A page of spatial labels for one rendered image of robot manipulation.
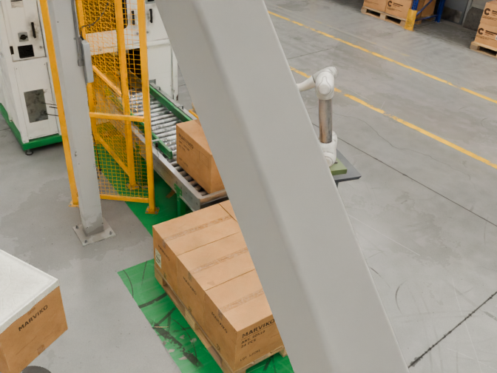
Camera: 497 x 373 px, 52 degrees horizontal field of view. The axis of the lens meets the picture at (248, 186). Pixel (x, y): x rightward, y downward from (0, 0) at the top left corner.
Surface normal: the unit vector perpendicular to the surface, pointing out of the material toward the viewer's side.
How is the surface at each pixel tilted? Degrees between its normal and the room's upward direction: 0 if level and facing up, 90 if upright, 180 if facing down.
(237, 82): 45
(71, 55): 90
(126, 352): 0
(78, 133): 90
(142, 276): 0
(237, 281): 0
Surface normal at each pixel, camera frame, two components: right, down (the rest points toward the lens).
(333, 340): 0.44, -0.23
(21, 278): 0.06, -0.83
